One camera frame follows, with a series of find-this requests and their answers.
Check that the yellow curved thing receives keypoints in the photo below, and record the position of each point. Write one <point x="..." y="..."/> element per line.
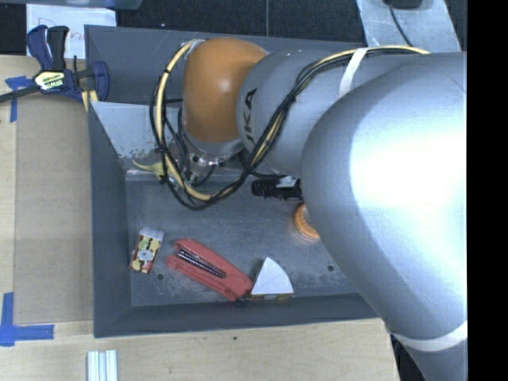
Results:
<point x="146" y="166"/>

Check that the grey metal bin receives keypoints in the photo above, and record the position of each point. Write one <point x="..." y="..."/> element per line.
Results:
<point x="238" y="228"/>

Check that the yellow and red small box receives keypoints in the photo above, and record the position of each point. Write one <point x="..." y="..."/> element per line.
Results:
<point x="146" y="252"/>

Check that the red stapler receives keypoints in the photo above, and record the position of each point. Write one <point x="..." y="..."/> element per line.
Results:
<point x="210" y="270"/>

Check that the orange round thing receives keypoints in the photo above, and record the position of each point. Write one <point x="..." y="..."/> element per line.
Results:
<point x="305" y="222"/>

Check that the white wedge-shaped block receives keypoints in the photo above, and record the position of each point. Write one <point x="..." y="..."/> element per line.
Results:
<point x="272" y="280"/>

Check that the pale wood board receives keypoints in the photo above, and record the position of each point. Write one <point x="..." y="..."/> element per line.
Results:
<point x="51" y="212"/>

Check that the black cylinder on white bracket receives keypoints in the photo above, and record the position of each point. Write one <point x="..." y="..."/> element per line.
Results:
<point x="271" y="189"/>

